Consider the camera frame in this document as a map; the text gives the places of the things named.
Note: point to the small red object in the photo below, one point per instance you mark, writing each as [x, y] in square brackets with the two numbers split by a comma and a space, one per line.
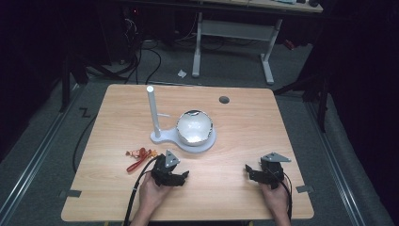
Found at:
[289, 44]

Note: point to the crumpled white paper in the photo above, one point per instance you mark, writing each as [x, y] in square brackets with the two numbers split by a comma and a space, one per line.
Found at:
[182, 73]

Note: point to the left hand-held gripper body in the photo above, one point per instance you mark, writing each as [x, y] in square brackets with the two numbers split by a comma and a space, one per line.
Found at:
[163, 172]

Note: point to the person's left hand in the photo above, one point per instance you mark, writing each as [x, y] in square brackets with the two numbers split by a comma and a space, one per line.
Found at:
[150, 194]

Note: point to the red ribbon with small charm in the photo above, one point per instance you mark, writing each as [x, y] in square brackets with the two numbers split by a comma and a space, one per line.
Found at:
[139, 160]

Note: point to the silver metal bowl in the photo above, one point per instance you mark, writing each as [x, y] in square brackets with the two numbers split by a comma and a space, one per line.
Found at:
[194, 128]

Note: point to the person's right hand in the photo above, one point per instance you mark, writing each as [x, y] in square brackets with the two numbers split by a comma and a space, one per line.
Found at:
[276, 197]

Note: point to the black metal stand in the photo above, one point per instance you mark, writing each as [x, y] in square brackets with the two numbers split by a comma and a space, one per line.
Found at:
[66, 84]
[316, 91]

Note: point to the grey tape piece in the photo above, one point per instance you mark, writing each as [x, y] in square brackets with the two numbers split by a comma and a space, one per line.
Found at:
[305, 189]
[70, 193]

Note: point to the white stand with pole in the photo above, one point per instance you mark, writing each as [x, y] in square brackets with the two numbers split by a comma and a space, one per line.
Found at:
[154, 119]

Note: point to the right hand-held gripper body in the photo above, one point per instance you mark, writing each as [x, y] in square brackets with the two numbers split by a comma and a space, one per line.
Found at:
[271, 171]

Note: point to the desk with white metal legs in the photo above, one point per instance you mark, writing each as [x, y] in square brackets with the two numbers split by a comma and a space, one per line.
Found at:
[235, 31]

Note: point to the metal floor rail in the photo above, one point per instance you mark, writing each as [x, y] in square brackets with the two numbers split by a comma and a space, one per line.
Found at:
[34, 157]
[335, 163]

